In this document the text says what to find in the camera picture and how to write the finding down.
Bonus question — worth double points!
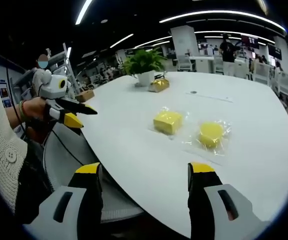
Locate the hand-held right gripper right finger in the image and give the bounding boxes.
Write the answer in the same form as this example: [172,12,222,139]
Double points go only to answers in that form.
[187,161,272,240]

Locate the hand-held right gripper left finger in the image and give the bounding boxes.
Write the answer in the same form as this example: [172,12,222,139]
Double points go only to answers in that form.
[23,162,104,240]

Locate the yellow round silicone block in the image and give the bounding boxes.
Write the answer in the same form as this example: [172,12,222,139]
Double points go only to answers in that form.
[198,121,225,150]

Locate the yellow square silicone block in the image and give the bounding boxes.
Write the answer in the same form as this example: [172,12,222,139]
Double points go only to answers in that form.
[153,110,184,136]

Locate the person's left hand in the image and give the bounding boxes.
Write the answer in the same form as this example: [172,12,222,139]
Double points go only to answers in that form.
[21,96,48,123]

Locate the brown wooden box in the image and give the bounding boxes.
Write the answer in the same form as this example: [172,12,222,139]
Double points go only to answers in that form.
[74,89,96,103]

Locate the grey mesh office chair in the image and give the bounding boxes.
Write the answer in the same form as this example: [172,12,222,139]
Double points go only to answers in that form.
[43,121,145,224]

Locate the green potted plant white pot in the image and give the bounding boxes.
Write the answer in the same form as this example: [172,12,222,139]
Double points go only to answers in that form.
[120,48,169,87]

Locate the ceiling light strip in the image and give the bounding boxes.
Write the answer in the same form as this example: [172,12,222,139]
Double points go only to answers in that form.
[74,0,94,26]
[109,33,135,49]
[158,9,288,32]
[133,35,173,49]

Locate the gold gift bag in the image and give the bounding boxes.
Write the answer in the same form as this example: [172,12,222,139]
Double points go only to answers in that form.
[148,76,171,94]

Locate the round yellow wrapped cake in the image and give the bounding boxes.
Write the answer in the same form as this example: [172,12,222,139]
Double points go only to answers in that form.
[182,119,233,156]

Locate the square yellow wrapped cake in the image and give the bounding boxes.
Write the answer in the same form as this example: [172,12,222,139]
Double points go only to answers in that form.
[147,106,192,141]

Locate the white office chair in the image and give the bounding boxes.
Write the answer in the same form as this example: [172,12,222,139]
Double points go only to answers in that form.
[253,61,272,86]
[177,54,193,73]
[274,71,288,101]

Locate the white pillar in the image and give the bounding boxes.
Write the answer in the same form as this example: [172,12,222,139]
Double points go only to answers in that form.
[169,25,200,73]

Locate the black cable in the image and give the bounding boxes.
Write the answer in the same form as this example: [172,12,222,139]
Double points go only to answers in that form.
[50,129,99,165]

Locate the wrist bracelet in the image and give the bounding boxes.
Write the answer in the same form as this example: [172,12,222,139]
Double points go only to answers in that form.
[18,99,27,123]

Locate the wall pictures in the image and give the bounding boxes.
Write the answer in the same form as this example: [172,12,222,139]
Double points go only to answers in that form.
[0,78,13,109]

